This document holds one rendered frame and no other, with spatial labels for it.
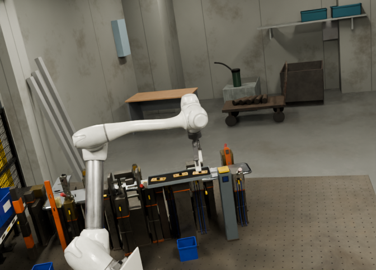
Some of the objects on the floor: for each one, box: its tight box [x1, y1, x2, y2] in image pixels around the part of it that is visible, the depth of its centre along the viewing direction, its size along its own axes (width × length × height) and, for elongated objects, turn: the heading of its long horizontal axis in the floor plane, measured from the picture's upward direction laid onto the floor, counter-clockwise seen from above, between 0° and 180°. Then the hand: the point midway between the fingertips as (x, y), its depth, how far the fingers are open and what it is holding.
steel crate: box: [280, 60, 324, 106], centre depth 775 cm, size 80×98×67 cm
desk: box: [125, 87, 199, 135], centre depth 733 cm, size 62×120×64 cm, turn 101°
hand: (198, 164), depth 230 cm, fingers open, 13 cm apart
